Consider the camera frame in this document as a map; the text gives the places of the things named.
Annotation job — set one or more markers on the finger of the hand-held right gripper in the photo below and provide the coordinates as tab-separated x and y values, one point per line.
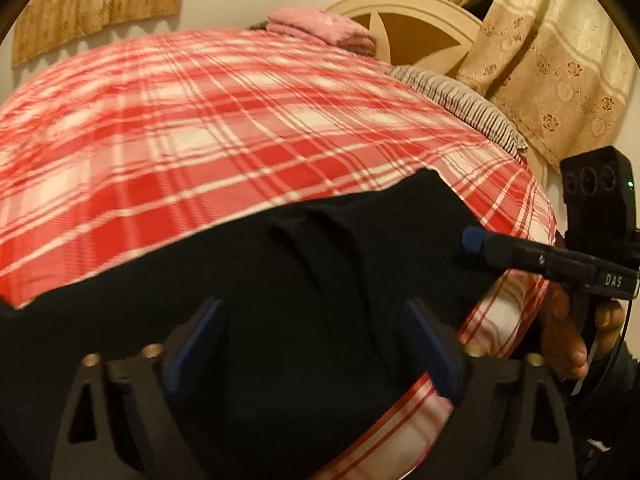
500	247

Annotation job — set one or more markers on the person's right hand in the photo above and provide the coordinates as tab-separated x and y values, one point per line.
560	340

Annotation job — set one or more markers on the black pants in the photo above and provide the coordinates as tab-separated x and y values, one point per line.
300	270

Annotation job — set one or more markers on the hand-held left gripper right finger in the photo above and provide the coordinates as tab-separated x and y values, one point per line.
430	350

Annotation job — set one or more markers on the beige floral window curtain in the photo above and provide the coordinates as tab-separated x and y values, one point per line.
100	5

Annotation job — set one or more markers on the striped pillow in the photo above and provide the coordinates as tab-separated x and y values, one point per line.
465	105

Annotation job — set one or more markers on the pink folded blanket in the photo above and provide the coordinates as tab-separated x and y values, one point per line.
325	27

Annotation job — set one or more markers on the beige wooden headboard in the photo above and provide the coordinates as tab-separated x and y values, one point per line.
420	25

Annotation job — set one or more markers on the red plaid bed sheet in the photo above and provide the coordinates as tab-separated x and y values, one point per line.
200	135

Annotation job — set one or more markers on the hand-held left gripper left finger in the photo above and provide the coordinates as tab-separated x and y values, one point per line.
195	345

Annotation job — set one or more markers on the beige floral long curtain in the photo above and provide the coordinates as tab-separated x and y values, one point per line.
560	50

